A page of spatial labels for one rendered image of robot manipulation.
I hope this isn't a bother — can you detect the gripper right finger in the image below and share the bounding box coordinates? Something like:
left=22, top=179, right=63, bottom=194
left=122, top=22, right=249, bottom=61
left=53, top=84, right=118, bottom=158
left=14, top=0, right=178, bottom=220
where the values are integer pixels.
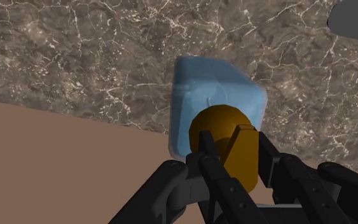
left=258, top=131, right=358, bottom=224

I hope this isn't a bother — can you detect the translucent blue square container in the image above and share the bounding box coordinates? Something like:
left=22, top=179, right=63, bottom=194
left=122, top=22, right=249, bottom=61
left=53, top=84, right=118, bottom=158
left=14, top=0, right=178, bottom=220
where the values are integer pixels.
left=168, top=55, right=268, bottom=162

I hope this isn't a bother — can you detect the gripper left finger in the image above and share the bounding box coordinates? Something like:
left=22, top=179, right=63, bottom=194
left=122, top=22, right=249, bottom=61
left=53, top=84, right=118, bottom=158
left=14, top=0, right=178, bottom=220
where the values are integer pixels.
left=108, top=130, right=261, bottom=224

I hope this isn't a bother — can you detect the yellow-brown rounded bottle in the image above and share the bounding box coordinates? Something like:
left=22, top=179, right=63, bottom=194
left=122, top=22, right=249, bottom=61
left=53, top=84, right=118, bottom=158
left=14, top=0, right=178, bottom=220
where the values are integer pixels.
left=188, top=104, right=259, bottom=193

